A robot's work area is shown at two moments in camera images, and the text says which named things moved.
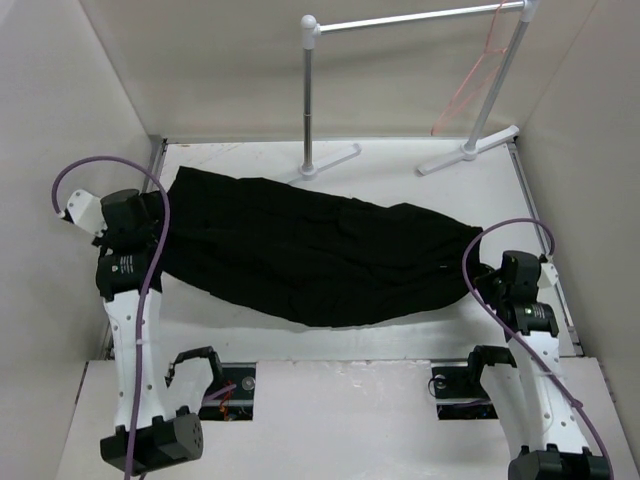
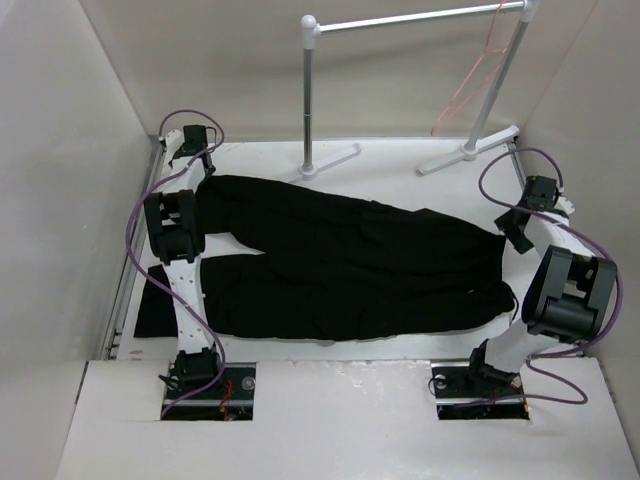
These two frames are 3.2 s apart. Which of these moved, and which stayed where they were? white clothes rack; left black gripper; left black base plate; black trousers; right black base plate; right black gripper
Moved: right black gripper; black trousers; left black gripper
Stayed: white clothes rack; right black base plate; left black base plate
